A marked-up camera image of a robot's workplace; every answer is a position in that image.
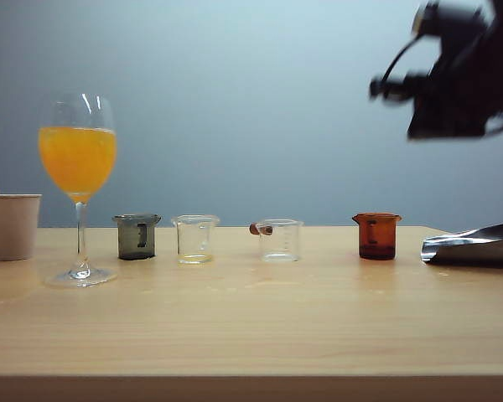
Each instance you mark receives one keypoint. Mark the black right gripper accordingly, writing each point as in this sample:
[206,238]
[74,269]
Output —
[452,109]

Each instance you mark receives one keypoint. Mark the amber measuring cup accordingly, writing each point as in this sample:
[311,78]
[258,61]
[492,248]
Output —
[383,238]

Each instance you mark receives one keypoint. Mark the clear empty measuring cup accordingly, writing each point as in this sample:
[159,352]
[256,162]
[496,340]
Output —
[281,256]

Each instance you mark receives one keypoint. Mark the clear measuring cup yellow residue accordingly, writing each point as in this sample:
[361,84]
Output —
[195,258]

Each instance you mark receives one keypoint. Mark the smoky grey measuring cup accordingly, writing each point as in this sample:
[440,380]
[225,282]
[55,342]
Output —
[128,238]

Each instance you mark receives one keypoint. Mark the beige paper cup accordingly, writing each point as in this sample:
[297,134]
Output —
[12,226]

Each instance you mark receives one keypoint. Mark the silver metallic foil sheet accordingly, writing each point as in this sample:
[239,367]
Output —
[473,247]

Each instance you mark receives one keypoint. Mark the small brown cork-like object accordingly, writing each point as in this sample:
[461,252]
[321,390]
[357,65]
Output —
[255,228]

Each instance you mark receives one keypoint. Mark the stemmed wine glass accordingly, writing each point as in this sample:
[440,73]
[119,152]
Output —
[77,159]

